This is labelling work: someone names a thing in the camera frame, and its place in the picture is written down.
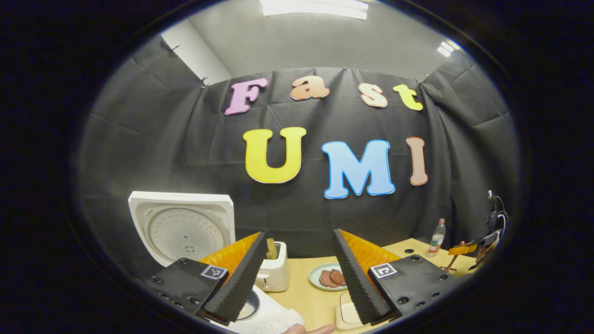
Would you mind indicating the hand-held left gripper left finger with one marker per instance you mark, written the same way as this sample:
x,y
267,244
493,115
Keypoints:
x,y
246,278

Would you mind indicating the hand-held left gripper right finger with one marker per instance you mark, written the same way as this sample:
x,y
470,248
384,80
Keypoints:
x,y
355,278

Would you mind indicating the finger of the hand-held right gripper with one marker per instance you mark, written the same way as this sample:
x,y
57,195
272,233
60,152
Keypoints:
x,y
461,249

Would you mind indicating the white rice cooker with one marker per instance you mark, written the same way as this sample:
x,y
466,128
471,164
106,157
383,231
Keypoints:
x,y
181,232

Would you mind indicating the red meat slice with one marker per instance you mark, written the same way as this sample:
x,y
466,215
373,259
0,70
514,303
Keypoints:
x,y
326,278
337,277

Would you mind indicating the clear water bottle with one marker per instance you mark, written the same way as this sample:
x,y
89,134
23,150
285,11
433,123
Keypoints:
x,y
436,239

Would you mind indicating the white toaster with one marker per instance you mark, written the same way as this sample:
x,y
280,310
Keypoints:
x,y
276,276

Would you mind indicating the pale green plate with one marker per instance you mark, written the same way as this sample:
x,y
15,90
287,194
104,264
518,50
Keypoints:
x,y
318,284

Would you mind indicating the brown bread slice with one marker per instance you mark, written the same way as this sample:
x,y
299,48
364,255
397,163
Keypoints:
x,y
272,249

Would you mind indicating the black backdrop cloth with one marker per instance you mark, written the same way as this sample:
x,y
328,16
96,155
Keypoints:
x,y
185,139

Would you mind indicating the small ceiling light panel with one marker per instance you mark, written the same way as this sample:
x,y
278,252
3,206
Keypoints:
x,y
447,48

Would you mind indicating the large ceiling light panel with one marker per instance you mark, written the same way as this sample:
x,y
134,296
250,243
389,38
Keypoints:
x,y
313,8

